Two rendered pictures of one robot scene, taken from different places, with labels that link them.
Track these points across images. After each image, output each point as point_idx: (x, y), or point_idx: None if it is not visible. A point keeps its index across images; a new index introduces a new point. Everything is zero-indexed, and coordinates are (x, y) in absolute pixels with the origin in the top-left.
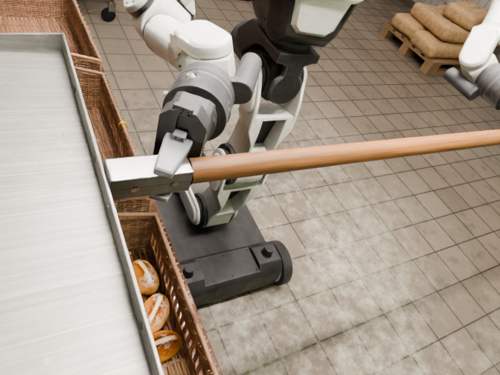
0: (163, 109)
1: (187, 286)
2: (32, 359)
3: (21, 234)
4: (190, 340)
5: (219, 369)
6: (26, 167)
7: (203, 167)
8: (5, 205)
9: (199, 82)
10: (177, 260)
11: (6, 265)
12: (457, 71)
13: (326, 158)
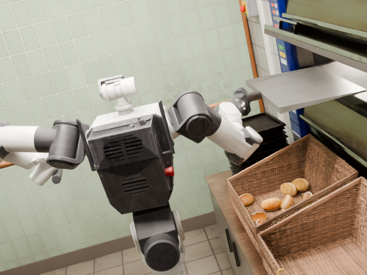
0: (246, 91)
1: (240, 245)
2: (269, 85)
3: (276, 90)
4: (241, 229)
5: (229, 223)
6: (279, 95)
7: None
8: (280, 91)
9: (234, 98)
10: (244, 255)
11: (277, 88)
12: (55, 173)
13: None
